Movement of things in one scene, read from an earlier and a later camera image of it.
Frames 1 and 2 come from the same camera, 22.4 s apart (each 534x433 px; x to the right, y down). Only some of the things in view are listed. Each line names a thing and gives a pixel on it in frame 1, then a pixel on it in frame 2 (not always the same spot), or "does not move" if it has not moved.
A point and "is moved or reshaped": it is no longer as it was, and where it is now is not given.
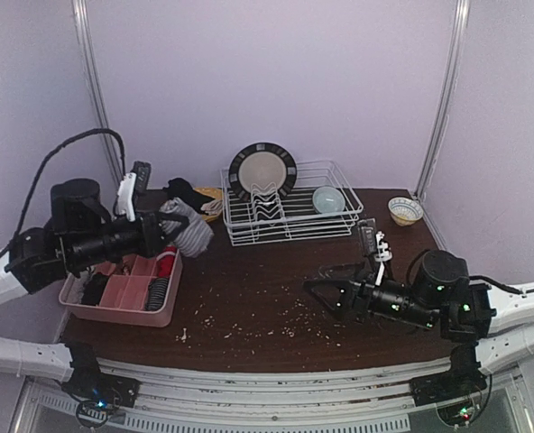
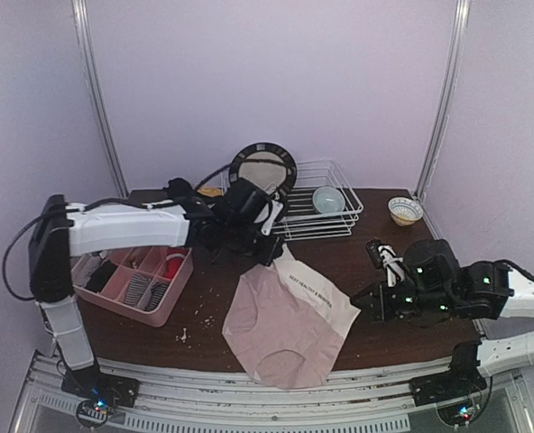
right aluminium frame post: [447, 95] does not move
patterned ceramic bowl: [404, 211] does not move
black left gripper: [150, 233] to [258, 244]
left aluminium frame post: [94, 73] does not move
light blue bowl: [328, 199] does not move
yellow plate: [216, 193] does not move
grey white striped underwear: [197, 239] is moved or reshaped
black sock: [182, 189] does not move
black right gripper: [354, 297] to [382, 299]
